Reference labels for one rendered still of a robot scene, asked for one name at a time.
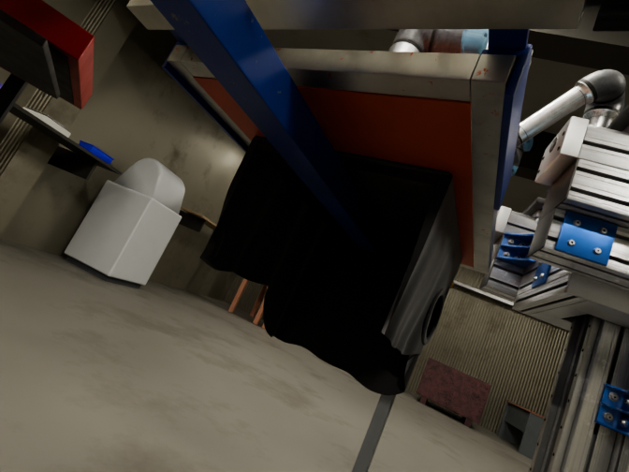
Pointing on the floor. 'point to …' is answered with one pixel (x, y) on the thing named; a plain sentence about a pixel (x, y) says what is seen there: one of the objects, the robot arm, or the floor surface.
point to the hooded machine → (129, 225)
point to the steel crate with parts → (454, 390)
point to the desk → (520, 428)
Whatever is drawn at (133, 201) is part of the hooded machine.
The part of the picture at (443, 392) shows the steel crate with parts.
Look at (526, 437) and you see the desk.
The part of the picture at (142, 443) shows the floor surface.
